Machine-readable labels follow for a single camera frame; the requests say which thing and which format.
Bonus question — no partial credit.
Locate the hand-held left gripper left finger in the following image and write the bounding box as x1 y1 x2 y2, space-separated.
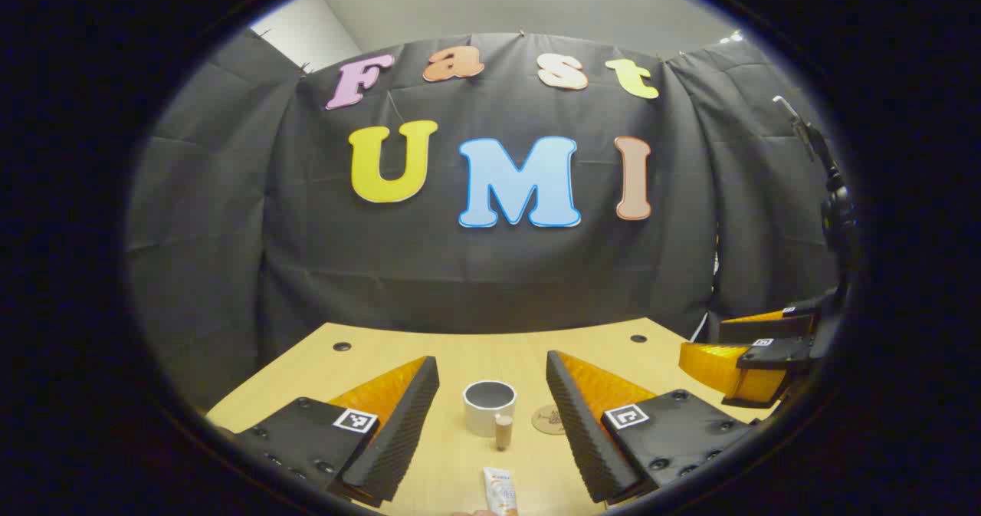
218 356 441 505

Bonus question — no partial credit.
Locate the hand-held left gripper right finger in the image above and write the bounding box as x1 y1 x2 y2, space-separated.
546 350 760 505

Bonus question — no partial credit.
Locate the round wooden coaster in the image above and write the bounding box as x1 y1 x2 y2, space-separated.
532 404 568 435

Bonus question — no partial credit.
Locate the white cup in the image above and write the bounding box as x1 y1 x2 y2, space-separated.
463 380 517 452

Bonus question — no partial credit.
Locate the white toothpaste tube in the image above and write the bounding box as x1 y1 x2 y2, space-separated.
483 467 519 515

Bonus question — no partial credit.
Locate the wooden desktop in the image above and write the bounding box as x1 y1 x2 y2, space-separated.
205 317 775 516

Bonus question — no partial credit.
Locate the black backdrop cloth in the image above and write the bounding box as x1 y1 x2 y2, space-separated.
126 29 844 413

